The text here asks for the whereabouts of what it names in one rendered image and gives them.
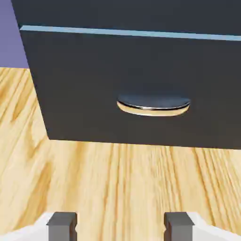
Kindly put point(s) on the dark grey cabinet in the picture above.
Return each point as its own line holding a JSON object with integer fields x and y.
{"x": 120, "y": 71}

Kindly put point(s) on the dark grey drawer front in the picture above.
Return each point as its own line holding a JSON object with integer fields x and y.
{"x": 94, "y": 84}
{"x": 120, "y": 13}

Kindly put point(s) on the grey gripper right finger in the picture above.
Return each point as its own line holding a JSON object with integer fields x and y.
{"x": 178, "y": 226}

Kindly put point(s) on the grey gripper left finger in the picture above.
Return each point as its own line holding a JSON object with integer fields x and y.
{"x": 60, "y": 226}

